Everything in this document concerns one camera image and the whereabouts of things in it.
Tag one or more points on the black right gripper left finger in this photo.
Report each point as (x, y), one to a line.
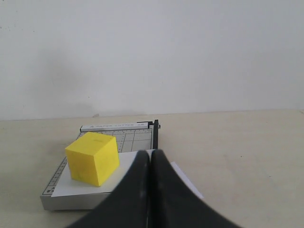
(127, 205)

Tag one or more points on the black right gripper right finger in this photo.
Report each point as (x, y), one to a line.
(173, 204)

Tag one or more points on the yellow foam cube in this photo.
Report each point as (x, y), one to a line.
(92, 158)

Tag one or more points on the black cutter blade arm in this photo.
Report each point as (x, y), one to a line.
(155, 126)

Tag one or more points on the grey paper cutter base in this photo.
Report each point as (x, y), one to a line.
(64, 193)

